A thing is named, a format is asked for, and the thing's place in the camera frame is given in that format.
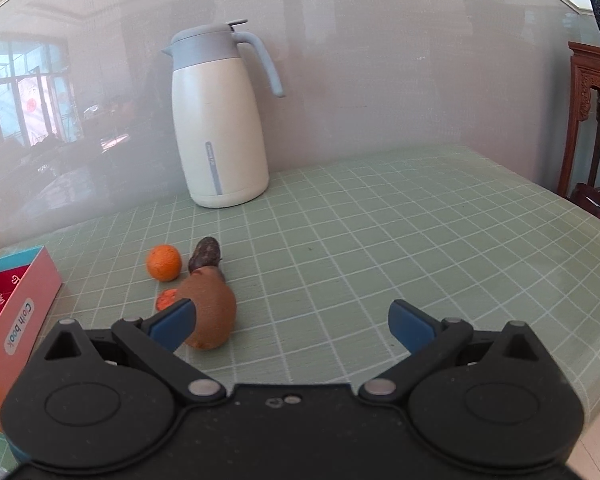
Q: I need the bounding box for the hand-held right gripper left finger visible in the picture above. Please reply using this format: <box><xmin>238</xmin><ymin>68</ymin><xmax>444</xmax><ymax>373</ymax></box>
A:
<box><xmin>30</xmin><ymin>298</ymin><xmax>227</xmax><ymax>406</ymax></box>

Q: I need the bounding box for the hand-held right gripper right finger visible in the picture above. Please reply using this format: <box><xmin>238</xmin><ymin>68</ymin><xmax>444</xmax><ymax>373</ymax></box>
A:
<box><xmin>359</xmin><ymin>299</ymin><xmax>557</xmax><ymax>405</ymax></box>

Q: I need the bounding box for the brown kiwi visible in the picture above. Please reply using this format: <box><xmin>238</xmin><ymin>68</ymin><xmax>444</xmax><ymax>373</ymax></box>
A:
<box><xmin>172</xmin><ymin>266</ymin><xmax>237</xmax><ymax>350</ymax></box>

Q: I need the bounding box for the small tangerine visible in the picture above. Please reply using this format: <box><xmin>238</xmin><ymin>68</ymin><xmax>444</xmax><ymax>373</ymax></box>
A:
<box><xmin>146</xmin><ymin>244</ymin><xmax>183</xmax><ymax>281</ymax></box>

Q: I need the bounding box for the small dark purple fruit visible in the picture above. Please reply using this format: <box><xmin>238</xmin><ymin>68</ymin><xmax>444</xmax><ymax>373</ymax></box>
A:
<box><xmin>187</xmin><ymin>236</ymin><xmax>226</xmax><ymax>283</ymax></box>

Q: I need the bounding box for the colourful cardboard box red inside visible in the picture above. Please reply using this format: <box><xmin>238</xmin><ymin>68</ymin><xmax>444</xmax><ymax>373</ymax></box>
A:
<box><xmin>0</xmin><ymin>245</ymin><xmax>63</xmax><ymax>433</ymax></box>

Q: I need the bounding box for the green checked tablecloth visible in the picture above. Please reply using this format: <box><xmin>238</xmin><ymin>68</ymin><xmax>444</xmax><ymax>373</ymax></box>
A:
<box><xmin>0</xmin><ymin>142</ymin><xmax>600</xmax><ymax>480</ymax></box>

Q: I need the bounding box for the white thermos jug grey lid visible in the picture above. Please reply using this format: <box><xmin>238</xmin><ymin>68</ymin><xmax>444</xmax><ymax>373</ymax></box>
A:
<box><xmin>161</xmin><ymin>19</ymin><xmax>286</xmax><ymax>209</ymax></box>

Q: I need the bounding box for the carved wooden stand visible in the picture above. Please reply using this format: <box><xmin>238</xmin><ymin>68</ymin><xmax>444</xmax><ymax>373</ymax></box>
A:
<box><xmin>557</xmin><ymin>41</ymin><xmax>600</xmax><ymax>231</ymax></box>

